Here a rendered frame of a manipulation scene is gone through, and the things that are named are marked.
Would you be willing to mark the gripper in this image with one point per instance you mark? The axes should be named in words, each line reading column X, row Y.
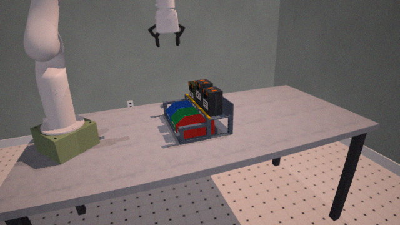
column 166, row 21

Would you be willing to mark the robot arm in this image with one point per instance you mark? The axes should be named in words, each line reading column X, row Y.
column 41, row 44

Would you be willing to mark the green bin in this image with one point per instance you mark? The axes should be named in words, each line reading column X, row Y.
column 180, row 113

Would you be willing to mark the dark grey metal bin rack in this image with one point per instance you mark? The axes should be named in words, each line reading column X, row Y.
column 219, row 127

